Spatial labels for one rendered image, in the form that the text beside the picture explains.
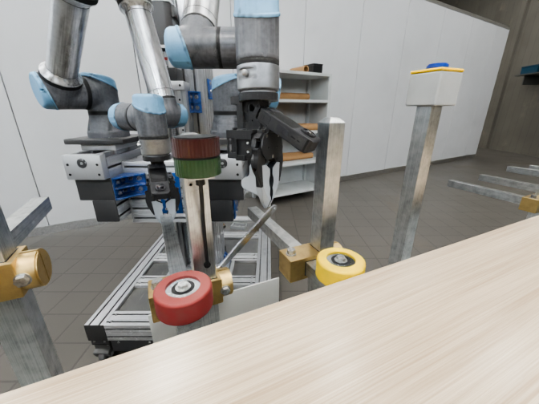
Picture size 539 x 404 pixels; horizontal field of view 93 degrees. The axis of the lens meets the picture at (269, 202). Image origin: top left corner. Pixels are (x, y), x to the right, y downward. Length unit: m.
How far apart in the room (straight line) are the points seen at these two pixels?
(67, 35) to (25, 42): 2.08
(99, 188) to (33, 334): 0.74
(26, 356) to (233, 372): 0.32
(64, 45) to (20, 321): 0.79
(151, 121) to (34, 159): 2.46
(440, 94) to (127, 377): 0.67
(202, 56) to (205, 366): 0.52
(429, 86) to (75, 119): 2.85
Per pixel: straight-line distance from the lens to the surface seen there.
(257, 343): 0.32
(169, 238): 0.65
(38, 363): 0.54
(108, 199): 1.16
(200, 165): 0.33
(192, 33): 0.60
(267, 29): 0.49
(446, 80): 0.66
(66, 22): 1.03
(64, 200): 3.20
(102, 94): 1.21
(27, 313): 0.49
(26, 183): 3.20
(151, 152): 0.74
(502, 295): 0.50
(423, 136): 0.67
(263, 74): 0.47
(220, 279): 0.47
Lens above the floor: 1.14
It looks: 20 degrees down
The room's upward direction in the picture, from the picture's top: straight up
